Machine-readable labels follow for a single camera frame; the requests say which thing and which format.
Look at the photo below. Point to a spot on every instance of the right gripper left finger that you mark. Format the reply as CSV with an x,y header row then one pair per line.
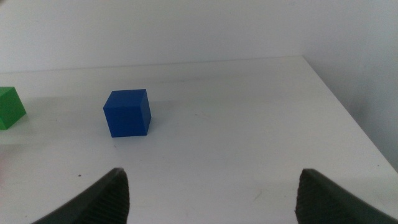
x,y
105,202

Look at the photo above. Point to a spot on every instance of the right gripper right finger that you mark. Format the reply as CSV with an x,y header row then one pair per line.
x,y
323,202

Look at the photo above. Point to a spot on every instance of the green cube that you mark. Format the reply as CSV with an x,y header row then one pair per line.
x,y
9,107

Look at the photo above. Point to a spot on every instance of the blue cube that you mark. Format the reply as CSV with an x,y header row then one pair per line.
x,y
127,113

